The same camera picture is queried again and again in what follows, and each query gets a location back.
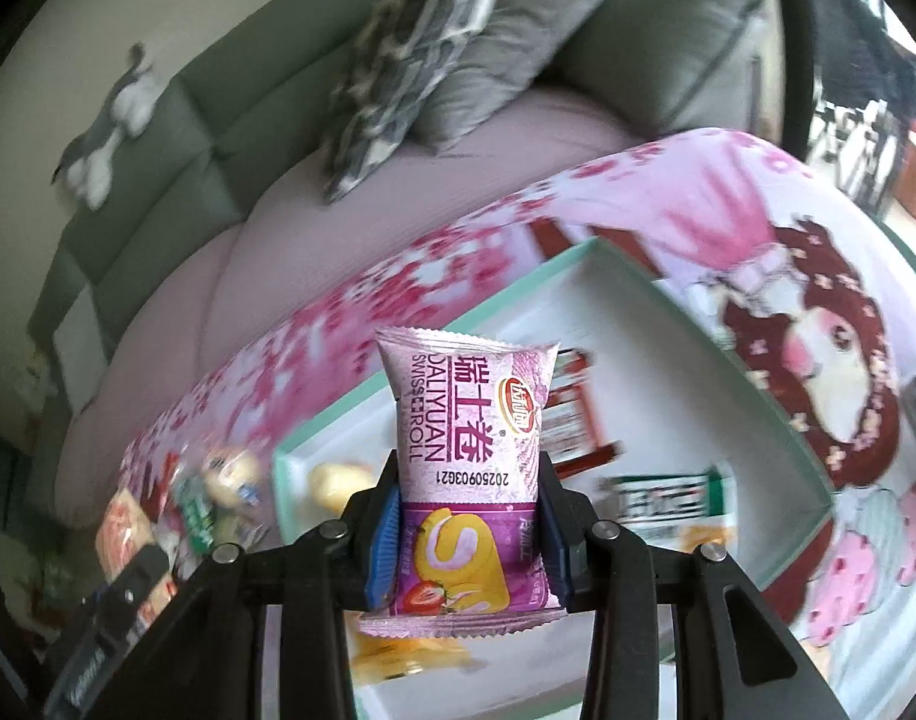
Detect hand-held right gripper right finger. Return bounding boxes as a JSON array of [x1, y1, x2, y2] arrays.
[[536, 450, 852, 720]]

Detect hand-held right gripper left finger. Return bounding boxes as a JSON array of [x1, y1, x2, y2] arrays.
[[124, 450, 403, 720]]

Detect pale yellow snack packet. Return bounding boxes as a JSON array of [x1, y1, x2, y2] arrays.
[[306, 460, 378, 517]]

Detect yellow orange snack packet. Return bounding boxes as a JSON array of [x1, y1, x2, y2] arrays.
[[350, 615, 477, 687]]

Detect purple swiss roll packet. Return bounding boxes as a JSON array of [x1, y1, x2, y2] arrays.
[[359, 326, 569, 638]]

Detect green white snack packet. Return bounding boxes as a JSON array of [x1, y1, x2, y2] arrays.
[[596, 463, 738, 524]]

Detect red white snack packet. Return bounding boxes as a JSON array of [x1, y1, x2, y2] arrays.
[[536, 349, 625, 475]]

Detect small orange snack packet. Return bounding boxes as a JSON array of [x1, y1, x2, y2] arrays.
[[671, 521, 732, 552]]

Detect pile of snack packets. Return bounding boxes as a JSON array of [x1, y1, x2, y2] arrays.
[[94, 446, 275, 616]]

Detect teal shallow cardboard box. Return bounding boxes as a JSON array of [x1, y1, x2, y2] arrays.
[[270, 236, 837, 720]]

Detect white cushion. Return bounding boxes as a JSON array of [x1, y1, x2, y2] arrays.
[[53, 289, 114, 406]]

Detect pink sofa cover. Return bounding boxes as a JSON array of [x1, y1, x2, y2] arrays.
[[56, 86, 639, 526]]

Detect pink printed blanket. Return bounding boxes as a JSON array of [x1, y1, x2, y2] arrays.
[[113, 127, 916, 691]]

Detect grey sofa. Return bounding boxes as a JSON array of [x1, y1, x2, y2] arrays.
[[26, 0, 770, 361]]

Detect black white patterned pillow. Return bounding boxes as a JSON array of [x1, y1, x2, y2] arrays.
[[323, 0, 500, 203]]

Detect grey white plush toy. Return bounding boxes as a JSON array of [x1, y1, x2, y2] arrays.
[[50, 43, 163, 211]]

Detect plain grey pillow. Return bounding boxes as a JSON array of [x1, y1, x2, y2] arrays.
[[416, 0, 635, 151]]

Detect black vertical post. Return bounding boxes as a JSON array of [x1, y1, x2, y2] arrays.
[[768, 0, 817, 162]]

